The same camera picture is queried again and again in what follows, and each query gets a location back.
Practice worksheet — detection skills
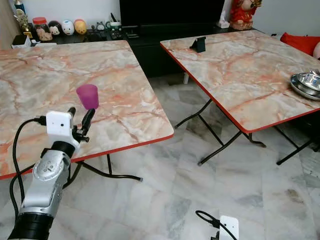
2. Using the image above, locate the marble folding table with cup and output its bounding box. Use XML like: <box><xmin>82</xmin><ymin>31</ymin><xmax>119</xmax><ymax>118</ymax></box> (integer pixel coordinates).
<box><xmin>0</xmin><ymin>40</ymin><xmax>175</xmax><ymax>182</ymax></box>

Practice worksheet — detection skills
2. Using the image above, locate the stainless steel bowl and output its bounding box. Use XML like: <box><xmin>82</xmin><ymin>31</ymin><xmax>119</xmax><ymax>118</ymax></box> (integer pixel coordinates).
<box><xmin>289</xmin><ymin>70</ymin><xmax>320</xmax><ymax>102</ymax></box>

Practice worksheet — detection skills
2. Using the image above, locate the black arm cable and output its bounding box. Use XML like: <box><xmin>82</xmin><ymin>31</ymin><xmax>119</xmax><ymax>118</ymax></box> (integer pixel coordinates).
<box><xmin>9</xmin><ymin>116</ymin><xmax>48</xmax><ymax>221</ymax></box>
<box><xmin>195</xmin><ymin>210</ymin><xmax>237</xmax><ymax>240</ymax></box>

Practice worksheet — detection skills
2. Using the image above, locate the white egg-shaped toy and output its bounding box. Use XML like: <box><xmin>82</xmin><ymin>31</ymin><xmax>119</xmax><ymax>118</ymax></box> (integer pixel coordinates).
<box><xmin>61</xmin><ymin>19</ymin><xmax>76</xmax><ymax>36</ymax></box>

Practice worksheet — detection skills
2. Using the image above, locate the red cushion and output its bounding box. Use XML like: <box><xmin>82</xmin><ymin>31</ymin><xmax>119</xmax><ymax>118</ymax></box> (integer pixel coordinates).
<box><xmin>279</xmin><ymin>32</ymin><xmax>320</xmax><ymax>57</ymax></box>

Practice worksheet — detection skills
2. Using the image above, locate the red fortune figurine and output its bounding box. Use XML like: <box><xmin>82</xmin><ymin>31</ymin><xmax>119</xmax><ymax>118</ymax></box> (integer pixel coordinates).
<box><xmin>228</xmin><ymin>0</ymin><xmax>263</xmax><ymax>31</ymax></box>

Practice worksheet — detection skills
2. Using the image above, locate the small grey animal figure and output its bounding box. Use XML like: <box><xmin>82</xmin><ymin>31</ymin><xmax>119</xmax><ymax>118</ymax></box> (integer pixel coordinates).
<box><xmin>94</xmin><ymin>20</ymin><xmax>107</xmax><ymax>32</ymax></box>

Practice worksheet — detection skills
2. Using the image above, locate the green white pen cup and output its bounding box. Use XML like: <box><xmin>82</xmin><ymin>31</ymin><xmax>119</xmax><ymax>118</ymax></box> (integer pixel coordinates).
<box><xmin>108</xmin><ymin>12</ymin><xmax>124</xmax><ymax>40</ymax></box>

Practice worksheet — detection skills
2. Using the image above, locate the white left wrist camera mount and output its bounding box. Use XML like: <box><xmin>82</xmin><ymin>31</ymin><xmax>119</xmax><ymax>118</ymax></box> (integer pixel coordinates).
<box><xmin>45</xmin><ymin>110</ymin><xmax>76</xmax><ymax>146</ymax></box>

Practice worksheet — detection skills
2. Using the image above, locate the black phone stand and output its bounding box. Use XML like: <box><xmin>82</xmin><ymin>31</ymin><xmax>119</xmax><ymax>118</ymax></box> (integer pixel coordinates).
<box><xmin>189</xmin><ymin>36</ymin><xmax>207</xmax><ymax>54</ymax></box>

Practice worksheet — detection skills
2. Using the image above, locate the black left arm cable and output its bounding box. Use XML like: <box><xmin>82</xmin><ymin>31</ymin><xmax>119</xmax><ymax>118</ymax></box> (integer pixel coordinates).
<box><xmin>9</xmin><ymin>116</ymin><xmax>48</xmax><ymax>221</ymax></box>

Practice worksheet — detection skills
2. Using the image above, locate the purple plastic cup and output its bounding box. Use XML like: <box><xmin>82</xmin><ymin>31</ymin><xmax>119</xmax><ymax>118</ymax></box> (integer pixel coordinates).
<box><xmin>76</xmin><ymin>84</ymin><xmax>100</xmax><ymax>111</ymax></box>

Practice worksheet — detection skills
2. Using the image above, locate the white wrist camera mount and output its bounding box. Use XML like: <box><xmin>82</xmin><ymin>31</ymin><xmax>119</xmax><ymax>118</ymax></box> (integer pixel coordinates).
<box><xmin>45</xmin><ymin>110</ymin><xmax>76</xmax><ymax>146</ymax></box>
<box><xmin>218</xmin><ymin>215</ymin><xmax>240</xmax><ymax>240</ymax></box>

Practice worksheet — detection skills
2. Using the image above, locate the marble folding table with bowl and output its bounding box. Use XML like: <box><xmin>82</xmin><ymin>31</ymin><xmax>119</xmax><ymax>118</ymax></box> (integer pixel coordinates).
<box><xmin>160</xmin><ymin>29</ymin><xmax>320</xmax><ymax>166</ymax></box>

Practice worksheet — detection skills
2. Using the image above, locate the gold trophy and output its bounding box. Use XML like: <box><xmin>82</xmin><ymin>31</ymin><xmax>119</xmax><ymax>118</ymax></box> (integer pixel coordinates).
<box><xmin>13</xmin><ymin>0</ymin><xmax>34</xmax><ymax>37</ymax></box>

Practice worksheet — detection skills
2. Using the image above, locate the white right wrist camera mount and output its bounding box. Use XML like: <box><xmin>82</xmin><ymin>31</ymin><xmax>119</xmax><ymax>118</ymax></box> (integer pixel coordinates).
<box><xmin>218</xmin><ymin>215</ymin><xmax>240</xmax><ymax>240</ymax></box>

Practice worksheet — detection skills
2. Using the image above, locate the black television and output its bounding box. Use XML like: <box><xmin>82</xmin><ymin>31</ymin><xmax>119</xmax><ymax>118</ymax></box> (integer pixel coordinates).
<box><xmin>119</xmin><ymin>0</ymin><xmax>226</xmax><ymax>29</ymax></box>

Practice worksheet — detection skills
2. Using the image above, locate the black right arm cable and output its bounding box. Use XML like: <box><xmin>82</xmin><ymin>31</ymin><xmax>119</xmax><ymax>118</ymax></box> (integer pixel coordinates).
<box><xmin>195</xmin><ymin>210</ymin><xmax>237</xmax><ymax>240</ymax></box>

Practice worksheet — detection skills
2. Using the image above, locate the red-lidded snack jar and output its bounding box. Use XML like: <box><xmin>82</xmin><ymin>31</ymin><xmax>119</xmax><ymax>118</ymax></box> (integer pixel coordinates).
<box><xmin>32</xmin><ymin>17</ymin><xmax>54</xmax><ymax>42</ymax></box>

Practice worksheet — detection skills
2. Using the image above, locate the dark egg-shaped toy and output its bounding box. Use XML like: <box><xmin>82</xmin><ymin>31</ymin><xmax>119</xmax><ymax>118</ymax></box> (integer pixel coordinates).
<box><xmin>48</xmin><ymin>20</ymin><xmax>63</xmax><ymax>36</ymax></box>

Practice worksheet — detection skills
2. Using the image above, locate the yellow egg-shaped toy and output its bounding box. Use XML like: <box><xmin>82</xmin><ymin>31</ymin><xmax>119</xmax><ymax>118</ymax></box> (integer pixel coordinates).
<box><xmin>73</xmin><ymin>18</ymin><xmax>88</xmax><ymax>36</ymax></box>

